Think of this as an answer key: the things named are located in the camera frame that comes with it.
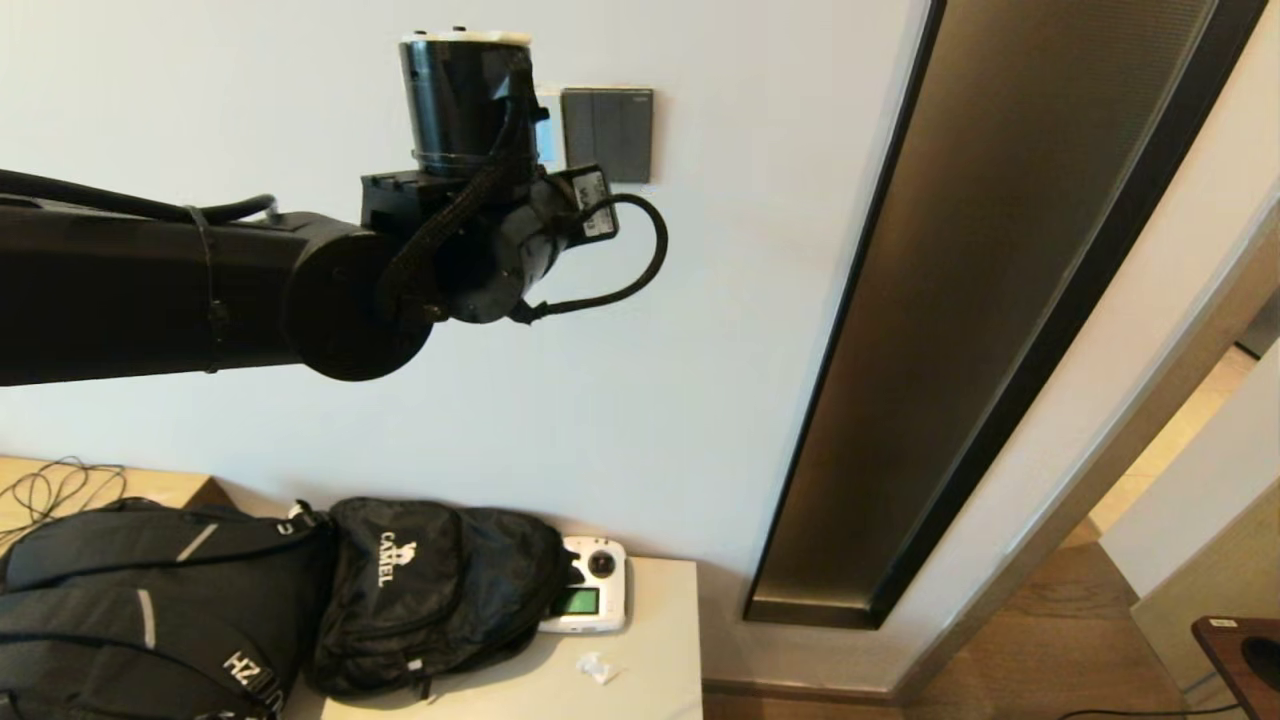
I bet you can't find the white wall thermostat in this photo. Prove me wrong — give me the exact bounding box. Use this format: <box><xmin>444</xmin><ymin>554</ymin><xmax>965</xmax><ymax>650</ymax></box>
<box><xmin>530</xmin><ymin>89</ymin><xmax>569</xmax><ymax>172</ymax></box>

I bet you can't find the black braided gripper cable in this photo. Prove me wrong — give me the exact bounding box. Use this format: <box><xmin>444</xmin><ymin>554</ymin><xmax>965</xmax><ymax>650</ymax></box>
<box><xmin>509</xmin><ymin>192</ymin><xmax>670</xmax><ymax>325</ymax></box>

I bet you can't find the beige side cabinet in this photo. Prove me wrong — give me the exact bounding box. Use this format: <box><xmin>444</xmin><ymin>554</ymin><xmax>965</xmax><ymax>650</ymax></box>
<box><xmin>280</xmin><ymin>556</ymin><xmax>705</xmax><ymax>720</ymax></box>

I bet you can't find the large black HZ backpack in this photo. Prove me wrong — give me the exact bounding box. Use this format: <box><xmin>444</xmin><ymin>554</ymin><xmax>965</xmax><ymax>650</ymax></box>
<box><xmin>0</xmin><ymin>497</ymin><xmax>337</xmax><ymax>720</ymax></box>

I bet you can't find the dark grey wall switch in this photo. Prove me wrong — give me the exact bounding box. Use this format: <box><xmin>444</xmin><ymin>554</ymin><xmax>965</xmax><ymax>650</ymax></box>
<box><xmin>559</xmin><ymin>86</ymin><xmax>656</xmax><ymax>186</ymax></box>

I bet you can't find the black arm hose cable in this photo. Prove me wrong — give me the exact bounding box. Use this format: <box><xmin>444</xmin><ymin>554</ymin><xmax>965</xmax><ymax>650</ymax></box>
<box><xmin>0</xmin><ymin>167</ymin><xmax>278</xmax><ymax>224</ymax></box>

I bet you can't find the black floor cable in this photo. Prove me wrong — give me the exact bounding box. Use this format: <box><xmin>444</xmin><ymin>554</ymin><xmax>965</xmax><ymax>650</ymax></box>
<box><xmin>1057</xmin><ymin>702</ymin><xmax>1242</xmax><ymax>720</ymax></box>

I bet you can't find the bronze glass panel black frame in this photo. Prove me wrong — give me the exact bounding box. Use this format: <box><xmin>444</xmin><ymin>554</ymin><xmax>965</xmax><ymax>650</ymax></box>
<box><xmin>742</xmin><ymin>0</ymin><xmax>1272</xmax><ymax>632</ymax></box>

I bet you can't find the light wooden desk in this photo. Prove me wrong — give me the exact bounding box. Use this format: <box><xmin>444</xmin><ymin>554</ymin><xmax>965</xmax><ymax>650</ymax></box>
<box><xmin>0</xmin><ymin>455</ymin><xmax>241</xmax><ymax>546</ymax></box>

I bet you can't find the black Camel backpack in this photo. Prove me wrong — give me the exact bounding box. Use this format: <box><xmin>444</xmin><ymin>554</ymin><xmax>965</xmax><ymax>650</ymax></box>
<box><xmin>304</xmin><ymin>497</ymin><xmax>587</xmax><ymax>700</ymax></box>

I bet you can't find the thin black cable bundle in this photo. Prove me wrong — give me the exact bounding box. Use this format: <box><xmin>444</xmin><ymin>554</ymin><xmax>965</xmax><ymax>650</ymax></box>
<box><xmin>0</xmin><ymin>456</ymin><xmax>129</xmax><ymax>551</ymax></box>

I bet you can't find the white radio remote controller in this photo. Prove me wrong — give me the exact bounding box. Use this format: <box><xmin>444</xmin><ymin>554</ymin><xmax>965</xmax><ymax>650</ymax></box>
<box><xmin>537</xmin><ymin>536</ymin><xmax>630</xmax><ymax>637</ymax></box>

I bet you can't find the grey metal door frame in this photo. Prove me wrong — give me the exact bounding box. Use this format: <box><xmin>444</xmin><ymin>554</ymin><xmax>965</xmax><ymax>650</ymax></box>
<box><xmin>888</xmin><ymin>188</ymin><xmax>1280</xmax><ymax>707</ymax></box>

